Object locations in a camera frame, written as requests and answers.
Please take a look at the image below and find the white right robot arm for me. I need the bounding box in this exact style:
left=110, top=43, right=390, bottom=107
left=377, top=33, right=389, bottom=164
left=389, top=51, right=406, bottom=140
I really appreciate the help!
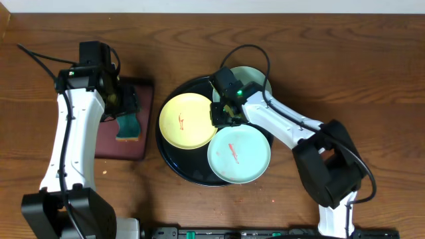
left=211, top=81, right=373, bottom=238

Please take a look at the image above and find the green sponge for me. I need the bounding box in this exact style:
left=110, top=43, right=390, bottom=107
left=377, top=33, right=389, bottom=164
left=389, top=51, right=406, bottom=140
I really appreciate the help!
left=116, top=113, right=141, bottom=141

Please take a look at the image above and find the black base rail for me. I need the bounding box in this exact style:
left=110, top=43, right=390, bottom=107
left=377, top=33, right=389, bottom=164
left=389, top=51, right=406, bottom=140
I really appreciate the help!
left=145, top=226, right=400, bottom=239

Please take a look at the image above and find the yellow plate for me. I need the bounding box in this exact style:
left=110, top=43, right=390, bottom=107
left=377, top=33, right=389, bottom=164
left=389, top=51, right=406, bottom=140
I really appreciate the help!
left=159, top=93, right=218, bottom=149

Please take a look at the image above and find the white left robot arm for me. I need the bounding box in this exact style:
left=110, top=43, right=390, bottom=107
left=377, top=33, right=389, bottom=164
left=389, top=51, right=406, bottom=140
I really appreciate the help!
left=21, top=66, right=141, bottom=238

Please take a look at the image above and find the pale green plate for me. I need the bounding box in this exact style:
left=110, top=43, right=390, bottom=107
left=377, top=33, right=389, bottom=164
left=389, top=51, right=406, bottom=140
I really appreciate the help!
left=212, top=66, right=272, bottom=102

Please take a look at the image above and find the dark red rectangular tray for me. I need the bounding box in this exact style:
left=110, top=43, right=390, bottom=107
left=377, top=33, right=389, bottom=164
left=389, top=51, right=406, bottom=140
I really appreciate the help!
left=95, top=78, right=154, bottom=161

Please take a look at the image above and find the light blue plate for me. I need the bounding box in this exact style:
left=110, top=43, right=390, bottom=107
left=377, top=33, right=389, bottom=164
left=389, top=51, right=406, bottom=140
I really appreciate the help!
left=207, top=125, right=271, bottom=184

